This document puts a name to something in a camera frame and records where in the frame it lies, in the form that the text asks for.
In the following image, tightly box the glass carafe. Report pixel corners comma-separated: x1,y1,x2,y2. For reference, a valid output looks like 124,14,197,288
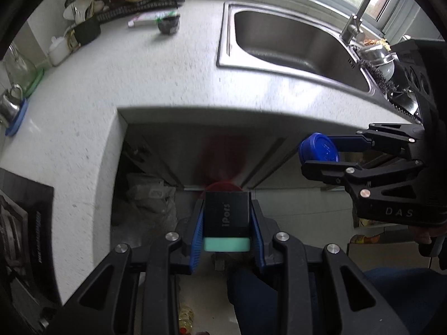
3,42,37,97

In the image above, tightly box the green coaster tray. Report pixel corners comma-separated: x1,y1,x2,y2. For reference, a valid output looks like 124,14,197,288
24,68,45,98

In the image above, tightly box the steel faucet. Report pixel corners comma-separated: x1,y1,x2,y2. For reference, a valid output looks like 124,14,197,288
331,0,377,45

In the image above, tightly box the stainless steel sink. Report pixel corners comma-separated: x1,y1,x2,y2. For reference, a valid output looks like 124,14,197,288
217,2,387,105

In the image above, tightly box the black green small box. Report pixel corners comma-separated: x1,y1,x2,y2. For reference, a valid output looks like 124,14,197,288
203,191,251,253

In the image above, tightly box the white ceramic sugar jar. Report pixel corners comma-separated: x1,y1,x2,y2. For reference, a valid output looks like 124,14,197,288
48,36,71,67

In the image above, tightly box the dark green gold-handled mug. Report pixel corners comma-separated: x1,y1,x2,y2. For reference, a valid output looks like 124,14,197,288
71,16,101,46

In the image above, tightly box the red trash bin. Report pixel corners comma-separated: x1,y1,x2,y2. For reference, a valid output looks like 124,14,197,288
199,181,242,199

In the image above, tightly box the white green medicine box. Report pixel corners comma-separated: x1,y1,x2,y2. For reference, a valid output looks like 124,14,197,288
127,10,180,28

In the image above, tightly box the dark scouring pad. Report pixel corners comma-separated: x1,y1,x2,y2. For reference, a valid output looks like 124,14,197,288
157,15,180,35

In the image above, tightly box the black gas stove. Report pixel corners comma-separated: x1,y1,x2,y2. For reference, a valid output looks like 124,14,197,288
1,169,61,334

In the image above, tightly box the steel teapot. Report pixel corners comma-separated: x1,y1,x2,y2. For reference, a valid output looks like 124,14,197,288
0,84,24,127

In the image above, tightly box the blue round lid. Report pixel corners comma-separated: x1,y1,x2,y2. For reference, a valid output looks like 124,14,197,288
298,132,339,163

